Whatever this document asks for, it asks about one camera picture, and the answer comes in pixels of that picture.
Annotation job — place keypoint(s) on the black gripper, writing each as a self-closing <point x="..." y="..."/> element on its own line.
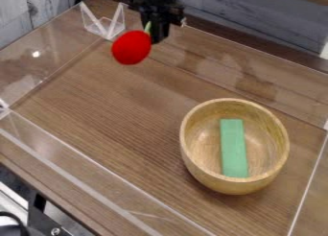
<point x="167" y="10"/>

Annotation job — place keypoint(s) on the red felt radish toy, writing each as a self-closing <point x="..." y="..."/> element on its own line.
<point x="131" y="48"/>

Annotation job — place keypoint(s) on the green rectangular block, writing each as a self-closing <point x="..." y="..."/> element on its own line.
<point x="233" y="148"/>

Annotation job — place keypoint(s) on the wooden bowl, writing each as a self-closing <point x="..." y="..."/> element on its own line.
<point x="200" y="144"/>

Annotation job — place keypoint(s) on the clear acrylic corner bracket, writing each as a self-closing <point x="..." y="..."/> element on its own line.
<point x="105" y="27"/>

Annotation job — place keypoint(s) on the black table leg bracket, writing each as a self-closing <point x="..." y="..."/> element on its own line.
<point x="40" y="224"/>

